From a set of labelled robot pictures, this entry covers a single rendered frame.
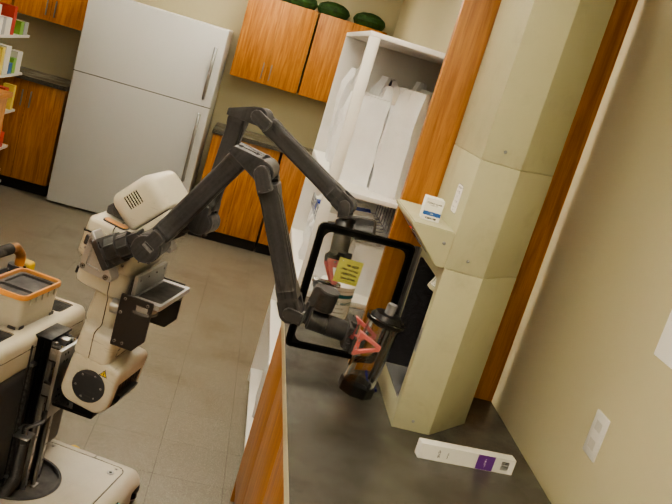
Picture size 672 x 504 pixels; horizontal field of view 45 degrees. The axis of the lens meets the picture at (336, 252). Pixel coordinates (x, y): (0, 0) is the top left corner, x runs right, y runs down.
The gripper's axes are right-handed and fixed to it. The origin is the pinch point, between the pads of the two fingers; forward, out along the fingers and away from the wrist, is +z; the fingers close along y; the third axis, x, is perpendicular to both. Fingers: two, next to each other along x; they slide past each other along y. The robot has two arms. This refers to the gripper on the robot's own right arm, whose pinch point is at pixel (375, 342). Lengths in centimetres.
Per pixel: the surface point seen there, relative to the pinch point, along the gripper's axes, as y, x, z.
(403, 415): -3.0, 16.2, 14.9
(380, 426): -4.7, 20.8, 9.7
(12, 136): 498, 95, -229
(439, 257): -2.9, -28.7, 5.9
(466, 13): 34, -91, -5
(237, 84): 553, -11, -70
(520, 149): -3, -62, 14
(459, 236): -2.9, -35.8, 8.6
